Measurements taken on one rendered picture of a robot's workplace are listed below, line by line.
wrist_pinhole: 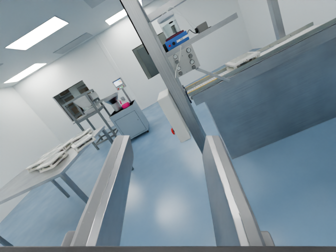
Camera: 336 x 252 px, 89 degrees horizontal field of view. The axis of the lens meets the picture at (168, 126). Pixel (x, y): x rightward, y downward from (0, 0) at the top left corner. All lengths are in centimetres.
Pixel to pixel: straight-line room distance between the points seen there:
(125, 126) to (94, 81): 316
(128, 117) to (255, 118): 280
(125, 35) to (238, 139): 546
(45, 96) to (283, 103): 715
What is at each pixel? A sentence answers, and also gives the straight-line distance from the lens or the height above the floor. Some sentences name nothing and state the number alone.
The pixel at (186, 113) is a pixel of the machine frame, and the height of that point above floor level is 99.
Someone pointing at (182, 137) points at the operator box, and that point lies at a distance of 89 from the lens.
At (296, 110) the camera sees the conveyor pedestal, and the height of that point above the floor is 25.
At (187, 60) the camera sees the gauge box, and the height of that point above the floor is 119.
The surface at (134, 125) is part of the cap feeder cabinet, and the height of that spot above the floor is 32.
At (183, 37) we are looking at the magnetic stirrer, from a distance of 161.
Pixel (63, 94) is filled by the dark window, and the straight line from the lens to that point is 742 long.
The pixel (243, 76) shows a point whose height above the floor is 83.
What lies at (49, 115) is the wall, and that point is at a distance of 777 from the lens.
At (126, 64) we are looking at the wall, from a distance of 657.
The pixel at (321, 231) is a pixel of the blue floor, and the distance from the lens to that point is 153.
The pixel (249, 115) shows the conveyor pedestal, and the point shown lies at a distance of 191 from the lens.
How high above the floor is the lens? 131
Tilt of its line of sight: 20 degrees down
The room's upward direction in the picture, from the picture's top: 30 degrees counter-clockwise
